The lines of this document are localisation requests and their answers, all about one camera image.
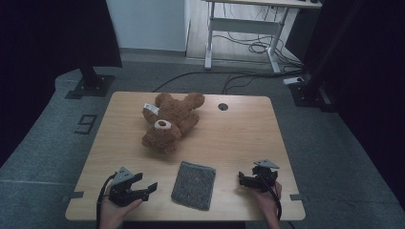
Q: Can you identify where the tangled black cable bundle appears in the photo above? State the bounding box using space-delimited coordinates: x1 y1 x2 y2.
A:
212 3 304 70

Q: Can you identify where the person's left hand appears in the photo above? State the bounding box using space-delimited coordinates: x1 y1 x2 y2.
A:
99 190 143 223

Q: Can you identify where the long black floor cable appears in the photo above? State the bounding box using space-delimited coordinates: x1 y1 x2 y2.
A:
152 69 304 94

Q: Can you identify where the dark curtain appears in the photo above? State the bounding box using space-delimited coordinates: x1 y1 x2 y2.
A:
0 0 123 167
302 0 405 204

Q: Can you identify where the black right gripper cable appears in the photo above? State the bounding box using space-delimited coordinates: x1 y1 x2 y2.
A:
259 173 284 221

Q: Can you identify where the white desk frame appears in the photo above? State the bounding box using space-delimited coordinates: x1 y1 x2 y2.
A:
203 0 323 74

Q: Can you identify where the white power strip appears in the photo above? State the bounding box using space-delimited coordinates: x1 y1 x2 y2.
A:
282 76 305 86

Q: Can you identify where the brown teddy bear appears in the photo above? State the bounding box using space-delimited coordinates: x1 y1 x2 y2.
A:
141 92 205 155

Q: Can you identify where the person's right hand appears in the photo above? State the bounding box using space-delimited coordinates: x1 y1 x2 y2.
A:
252 180 283 220

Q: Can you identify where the short black floor cable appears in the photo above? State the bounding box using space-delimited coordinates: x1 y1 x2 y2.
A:
222 74 260 95

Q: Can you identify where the black metal stand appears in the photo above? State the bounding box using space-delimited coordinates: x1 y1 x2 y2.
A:
65 61 116 100
289 0 366 113

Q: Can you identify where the grey knitted cloth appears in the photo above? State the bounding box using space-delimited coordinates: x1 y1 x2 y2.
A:
170 160 217 212

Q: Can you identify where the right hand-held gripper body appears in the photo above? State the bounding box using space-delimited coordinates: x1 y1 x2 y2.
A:
252 158 281 194

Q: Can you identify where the black floor tape mark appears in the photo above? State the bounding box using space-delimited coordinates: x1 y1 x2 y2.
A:
75 114 98 135

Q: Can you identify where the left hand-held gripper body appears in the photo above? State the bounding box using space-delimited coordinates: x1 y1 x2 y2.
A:
108 166 142 208

